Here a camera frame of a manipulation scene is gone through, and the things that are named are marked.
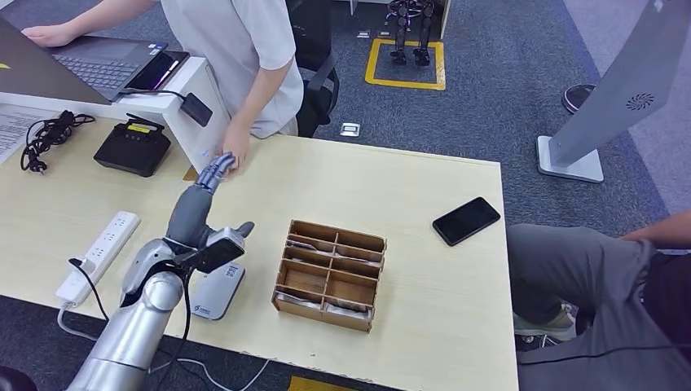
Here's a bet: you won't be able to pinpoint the standing person's right hand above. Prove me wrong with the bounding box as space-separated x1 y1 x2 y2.
21 24 77 49

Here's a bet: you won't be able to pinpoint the dark grey laptop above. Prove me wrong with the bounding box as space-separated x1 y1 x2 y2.
0 15 169 105

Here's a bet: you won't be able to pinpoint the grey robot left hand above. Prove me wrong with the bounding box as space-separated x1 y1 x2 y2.
164 152 256 250

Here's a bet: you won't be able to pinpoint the black round object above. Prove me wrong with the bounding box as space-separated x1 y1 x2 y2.
0 367 37 391

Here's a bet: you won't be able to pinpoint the black coiled power cord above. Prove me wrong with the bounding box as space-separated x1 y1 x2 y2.
20 110 97 175

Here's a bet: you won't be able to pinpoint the seated person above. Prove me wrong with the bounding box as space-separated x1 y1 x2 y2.
506 210 691 391

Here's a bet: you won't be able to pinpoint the white desk shelf riser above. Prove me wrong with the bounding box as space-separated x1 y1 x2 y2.
0 56 233 174

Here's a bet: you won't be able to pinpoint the black remote controller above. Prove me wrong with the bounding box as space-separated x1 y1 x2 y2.
93 113 172 178

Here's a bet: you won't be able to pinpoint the black plug cable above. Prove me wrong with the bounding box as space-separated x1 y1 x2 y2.
68 257 112 322

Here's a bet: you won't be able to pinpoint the grey card reader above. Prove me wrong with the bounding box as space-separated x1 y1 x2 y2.
190 261 247 322

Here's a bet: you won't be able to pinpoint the black smartphone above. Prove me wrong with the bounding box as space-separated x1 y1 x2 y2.
431 196 501 247

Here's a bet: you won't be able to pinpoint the white power strip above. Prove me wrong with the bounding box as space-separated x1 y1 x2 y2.
55 210 142 306

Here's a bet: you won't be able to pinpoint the teal sneaker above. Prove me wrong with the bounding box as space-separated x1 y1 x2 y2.
513 303 578 342

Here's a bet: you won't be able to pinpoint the black humanoid robot legs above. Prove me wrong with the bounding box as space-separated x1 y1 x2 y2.
385 0 436 67

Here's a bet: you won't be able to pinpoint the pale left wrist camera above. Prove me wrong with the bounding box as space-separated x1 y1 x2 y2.
172 226 247 275

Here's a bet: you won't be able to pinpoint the standing person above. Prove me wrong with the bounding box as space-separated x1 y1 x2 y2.
21 0 305 173

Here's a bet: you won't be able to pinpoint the black office chair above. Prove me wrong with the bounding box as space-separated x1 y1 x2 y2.
286 0 341 138

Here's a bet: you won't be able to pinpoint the round black floor base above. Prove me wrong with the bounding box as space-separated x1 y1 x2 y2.
561 83 597 116

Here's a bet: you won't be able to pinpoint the wooden compartment organizer box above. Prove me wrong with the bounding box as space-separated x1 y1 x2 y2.
271 218 388 333

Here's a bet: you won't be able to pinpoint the printed paper sheet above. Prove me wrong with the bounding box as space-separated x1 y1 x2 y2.
0 103 52 166

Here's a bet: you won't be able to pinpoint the grey kiosk stand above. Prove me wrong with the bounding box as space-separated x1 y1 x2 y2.
535 0 691 185

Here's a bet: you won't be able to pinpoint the standing person's left hand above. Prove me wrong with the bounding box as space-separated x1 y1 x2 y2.
220 121 253 173

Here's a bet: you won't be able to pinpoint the black power adapter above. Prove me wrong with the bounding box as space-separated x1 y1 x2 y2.
179 92 214 128

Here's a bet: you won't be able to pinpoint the black adapter cable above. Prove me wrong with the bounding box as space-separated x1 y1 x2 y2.
118 87 187 103

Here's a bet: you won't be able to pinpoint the black glossy phone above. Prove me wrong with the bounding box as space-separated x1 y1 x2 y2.
128 50 191 92

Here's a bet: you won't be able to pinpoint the yellow floor tape square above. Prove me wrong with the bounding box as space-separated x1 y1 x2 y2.
364 38 447 92

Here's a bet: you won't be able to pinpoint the yellow floor tape strip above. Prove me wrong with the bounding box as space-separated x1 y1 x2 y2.
287 376 352 391

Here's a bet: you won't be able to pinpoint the thin black floor cable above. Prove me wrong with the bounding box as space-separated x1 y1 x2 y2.
517 343 691 366

